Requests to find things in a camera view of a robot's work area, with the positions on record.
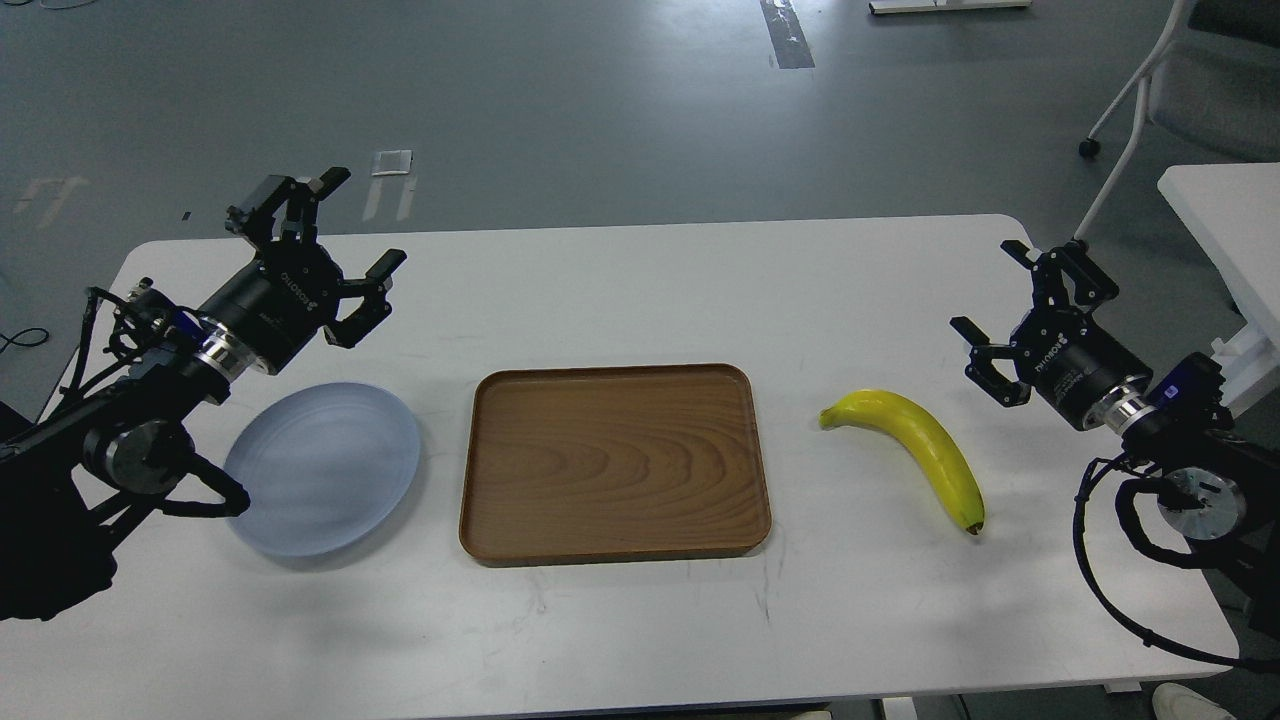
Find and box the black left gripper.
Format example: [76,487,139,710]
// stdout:
[198,167,407,375]

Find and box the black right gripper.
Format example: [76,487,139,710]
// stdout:
[950,240,1151,430]

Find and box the yellow banana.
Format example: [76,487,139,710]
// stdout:
[818,389,987,537]

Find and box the light blue plate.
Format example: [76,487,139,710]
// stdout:
[224,382,422,559]

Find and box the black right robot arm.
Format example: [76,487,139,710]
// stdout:
[951,240,1277,635]

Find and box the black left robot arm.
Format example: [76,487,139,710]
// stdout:
[1,167,406,621]

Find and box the white side table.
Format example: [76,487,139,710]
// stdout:
[1157,161,1279,416]

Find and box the white office chair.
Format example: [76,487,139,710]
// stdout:
[1071,1,1279,242]

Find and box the brown wooden tray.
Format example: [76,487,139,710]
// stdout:
[458,363,772,568]

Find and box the white shoe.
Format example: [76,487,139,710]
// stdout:
[1151,683,1236,720]

